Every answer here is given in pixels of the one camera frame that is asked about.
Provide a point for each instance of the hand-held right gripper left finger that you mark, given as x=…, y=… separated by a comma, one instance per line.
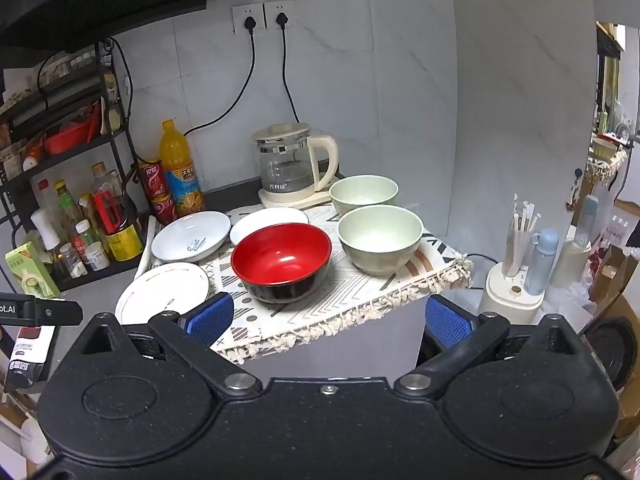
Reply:
x=212, y=312

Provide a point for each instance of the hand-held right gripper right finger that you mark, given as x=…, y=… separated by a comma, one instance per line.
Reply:
x=447, y=320

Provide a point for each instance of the white plate ringed rim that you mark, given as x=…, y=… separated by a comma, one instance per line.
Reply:
x=160, y=290

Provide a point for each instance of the white deep plate blue print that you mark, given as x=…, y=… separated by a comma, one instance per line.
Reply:
x=185, y=237
x=265, y=220

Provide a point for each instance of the red and black bowl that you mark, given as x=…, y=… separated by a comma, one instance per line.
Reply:
x=280, y=255

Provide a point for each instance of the pale green bowl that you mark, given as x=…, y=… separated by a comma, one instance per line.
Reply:
x=362, y=192
x=380, y=235

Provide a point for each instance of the black and white carton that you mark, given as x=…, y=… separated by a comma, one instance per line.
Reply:
x=25, y=355

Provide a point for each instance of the green cardboard box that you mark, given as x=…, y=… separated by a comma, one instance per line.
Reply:
x=27, y=265

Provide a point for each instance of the small clear seasoning jar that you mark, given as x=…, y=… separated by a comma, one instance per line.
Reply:
x=71, y=262

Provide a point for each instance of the cream utensil holder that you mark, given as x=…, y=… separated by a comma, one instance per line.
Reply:
x=507, y=297

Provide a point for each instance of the green cap seasoning jar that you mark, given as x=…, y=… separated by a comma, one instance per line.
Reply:
x=94, y=252

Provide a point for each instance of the white cap bottle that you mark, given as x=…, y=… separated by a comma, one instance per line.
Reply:
x=44, y=227

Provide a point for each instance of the patterned fringed table mat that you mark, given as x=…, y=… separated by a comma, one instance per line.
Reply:
x=350, y=295

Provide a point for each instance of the yellow tin can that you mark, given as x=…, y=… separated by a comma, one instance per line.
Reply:
x=122, y=242

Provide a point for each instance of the bundle of white straws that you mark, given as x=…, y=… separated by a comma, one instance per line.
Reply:
x=520, y=235

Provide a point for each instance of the light blue bottle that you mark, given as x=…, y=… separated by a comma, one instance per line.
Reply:
x=542, y=260

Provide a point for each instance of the orange juice bottle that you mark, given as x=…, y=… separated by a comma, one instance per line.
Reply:
x=180, y=170

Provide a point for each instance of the dark round pot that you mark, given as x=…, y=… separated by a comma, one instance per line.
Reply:
x=605, y=350

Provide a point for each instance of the grey blue bottle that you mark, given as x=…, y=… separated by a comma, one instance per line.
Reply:
x=587, y=220

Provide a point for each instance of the brown cardboard box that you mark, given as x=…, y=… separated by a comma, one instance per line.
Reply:
x=612, y=270

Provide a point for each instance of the red plastic basin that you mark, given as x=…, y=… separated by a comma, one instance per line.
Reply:
x=65, y=140

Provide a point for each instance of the black metal shelf rack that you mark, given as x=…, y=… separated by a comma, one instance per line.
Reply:
x=80, y=82

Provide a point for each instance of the black range hood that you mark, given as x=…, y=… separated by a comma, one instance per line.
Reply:
x=75, y=5

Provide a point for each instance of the white wall socket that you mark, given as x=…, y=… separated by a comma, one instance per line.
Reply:
x=280, y=9
x=247, y=12

